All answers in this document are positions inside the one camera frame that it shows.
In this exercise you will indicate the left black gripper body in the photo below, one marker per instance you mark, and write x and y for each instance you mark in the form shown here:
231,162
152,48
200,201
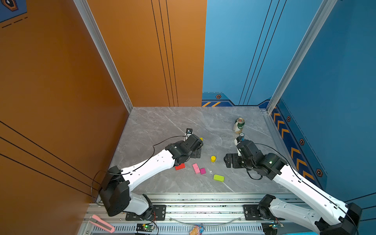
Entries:
198,153

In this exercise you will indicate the green beverage can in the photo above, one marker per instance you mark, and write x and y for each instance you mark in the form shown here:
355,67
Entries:
238,126

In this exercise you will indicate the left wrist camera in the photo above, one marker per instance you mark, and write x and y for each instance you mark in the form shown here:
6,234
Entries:
189,131

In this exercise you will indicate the aluminium corner post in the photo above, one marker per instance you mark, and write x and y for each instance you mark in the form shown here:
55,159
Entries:
310,35
94,31

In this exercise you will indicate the aluminium front rail frame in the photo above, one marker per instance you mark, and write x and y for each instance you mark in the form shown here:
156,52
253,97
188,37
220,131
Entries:
219,214

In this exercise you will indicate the left aluminium corner post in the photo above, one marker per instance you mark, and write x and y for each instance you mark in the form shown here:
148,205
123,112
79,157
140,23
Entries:
94,31

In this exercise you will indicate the red rectangular block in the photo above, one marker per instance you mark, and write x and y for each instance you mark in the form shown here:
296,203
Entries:
181,166

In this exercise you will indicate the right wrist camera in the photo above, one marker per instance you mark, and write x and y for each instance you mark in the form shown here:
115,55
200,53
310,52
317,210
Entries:
239,141

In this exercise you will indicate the right aluminium corner post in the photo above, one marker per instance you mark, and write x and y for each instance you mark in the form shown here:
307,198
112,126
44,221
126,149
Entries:
310,35

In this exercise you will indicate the right circuit board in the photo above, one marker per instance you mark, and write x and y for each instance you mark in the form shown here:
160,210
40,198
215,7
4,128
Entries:
276,226

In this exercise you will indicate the circuit board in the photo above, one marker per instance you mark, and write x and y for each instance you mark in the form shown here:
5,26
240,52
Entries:
276,226
145,229

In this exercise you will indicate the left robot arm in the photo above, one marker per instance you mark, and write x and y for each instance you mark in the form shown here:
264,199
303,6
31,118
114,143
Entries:
117,185

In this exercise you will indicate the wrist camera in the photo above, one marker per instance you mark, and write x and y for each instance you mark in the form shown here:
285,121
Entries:
189,131
239,141

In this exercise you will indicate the left circuit board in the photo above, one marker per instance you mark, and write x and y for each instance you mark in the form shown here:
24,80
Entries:
145,229

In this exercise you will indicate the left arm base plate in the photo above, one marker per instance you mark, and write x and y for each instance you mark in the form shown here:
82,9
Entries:
155,213

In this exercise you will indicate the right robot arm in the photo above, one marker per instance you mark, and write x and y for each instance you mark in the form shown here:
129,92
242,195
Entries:
327,215

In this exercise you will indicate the pink handled tool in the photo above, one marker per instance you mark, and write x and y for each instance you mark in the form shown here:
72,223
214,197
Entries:
98,222

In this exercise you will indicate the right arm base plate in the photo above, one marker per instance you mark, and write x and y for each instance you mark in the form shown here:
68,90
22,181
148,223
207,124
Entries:
254,212

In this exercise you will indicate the lime green block front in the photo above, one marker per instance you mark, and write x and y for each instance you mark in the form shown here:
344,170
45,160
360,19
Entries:
219,178

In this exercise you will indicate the pink rectangular block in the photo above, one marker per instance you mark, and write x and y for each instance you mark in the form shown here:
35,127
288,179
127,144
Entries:
196,168

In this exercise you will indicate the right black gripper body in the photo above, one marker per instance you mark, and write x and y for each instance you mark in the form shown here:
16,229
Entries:
238,162

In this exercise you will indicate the colourful snack wrapper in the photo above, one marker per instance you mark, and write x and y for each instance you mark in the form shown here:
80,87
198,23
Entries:
197,230

